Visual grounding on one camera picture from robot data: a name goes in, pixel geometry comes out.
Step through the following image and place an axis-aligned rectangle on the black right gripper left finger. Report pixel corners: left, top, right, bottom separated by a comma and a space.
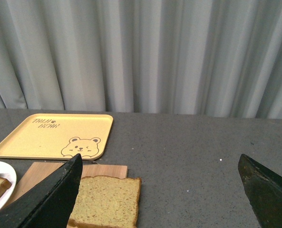
0, 154, 83, 228

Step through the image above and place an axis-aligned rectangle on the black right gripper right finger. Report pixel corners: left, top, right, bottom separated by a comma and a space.
238, 154, 282, 228

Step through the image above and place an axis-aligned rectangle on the white oval plate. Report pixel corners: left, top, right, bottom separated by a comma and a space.
0, 161, 17, 210

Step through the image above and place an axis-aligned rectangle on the bamboo cutting board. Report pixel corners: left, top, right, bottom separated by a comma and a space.
4, 162, 128, 207

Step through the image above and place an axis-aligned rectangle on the grey curtain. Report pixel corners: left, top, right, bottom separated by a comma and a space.
0, 0, 282, 119

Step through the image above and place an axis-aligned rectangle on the metal board handle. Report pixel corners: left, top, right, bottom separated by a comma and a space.
83, 160, 99, 165

